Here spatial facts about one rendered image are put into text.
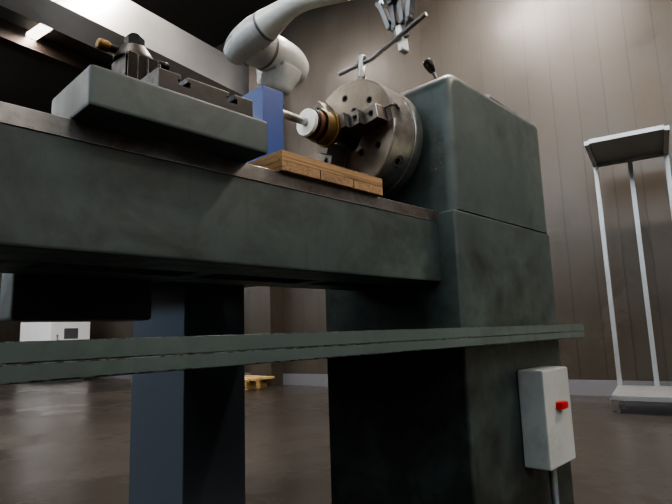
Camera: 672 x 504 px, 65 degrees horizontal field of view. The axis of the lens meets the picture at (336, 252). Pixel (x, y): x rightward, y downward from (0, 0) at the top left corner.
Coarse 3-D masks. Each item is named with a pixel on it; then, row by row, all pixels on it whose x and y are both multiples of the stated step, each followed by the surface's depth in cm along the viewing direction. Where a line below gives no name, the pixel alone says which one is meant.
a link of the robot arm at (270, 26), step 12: (288, 0) 159; (300, 0) 159; (312, 0) 159; (324, 0) 160; (336, 0) 161; (348, 0) 162; (264, 12) 163; (276, 12) 161; (288, 12) 161; (300, 12) 162; (264, 24) 164; (276, 24) 164; (264, 36) 166; (276, 36) 168
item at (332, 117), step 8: (320, 112) 130; (328, 112) 133; (320, 120) 129; (328, 120) 131; (336, 120) 133; (320, 128) 130; (328, 128) 131; (336, 128) 133; (304, 136) 132; (312, 136) 131; (320, 136) 132; (328, 136) 132; (336, 136) 133; (320, 144) 135; (328, 144) 134
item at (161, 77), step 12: (156, 72) 80; (168, 72) 81; (156, 84) 80; (168, 84) 81; (180, 84) 85; (192, 84) 84; (204, 84) 86; (192, 96) 84; (204, 96) 86; (216, 96) 87; (228, 96) 89; (228, 108) 89; (240, 108) 91; (252, 108) 93
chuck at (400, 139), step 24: (336, 96) 146; (360, 96) 140; (384, 96) 134; (408, 120) 136; (312, 144) 152; (360, 144) 138; (384, 144) 133; (408, 144) 135; (360, 168) 138; (384, 168) 133; (384, 192) 142
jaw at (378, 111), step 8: (376, 104) 131; (352, 112) 133; (360, 112) 133; (368, 112) 132; (376, 112) 130; (384, 112) 132; (392, 112) 132; (344, 120) 132; (352, 120) 133; (360, 120) 132; (368, 120) 132; (376, 120) 131; (384, 120) 132; (344, 128) 133; (352, 128) 134; (360, 128) 134; (368, 128) 135; (352, 136) 138; (360, 136) 138
